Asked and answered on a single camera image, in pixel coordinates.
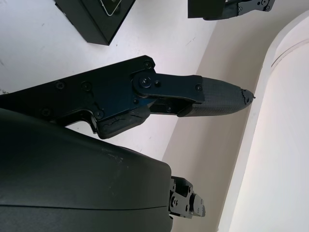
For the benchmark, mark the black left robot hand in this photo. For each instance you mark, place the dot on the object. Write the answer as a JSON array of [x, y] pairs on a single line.
[[251, 4]]

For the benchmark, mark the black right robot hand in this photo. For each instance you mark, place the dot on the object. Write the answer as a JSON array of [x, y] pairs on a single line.
[[60, 169]]

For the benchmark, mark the black camera box base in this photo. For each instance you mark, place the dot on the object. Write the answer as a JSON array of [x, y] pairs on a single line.
[[87, 26]]

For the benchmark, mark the small white-rimmed camera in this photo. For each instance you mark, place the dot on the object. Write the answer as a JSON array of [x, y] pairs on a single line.
[[109, 7]]

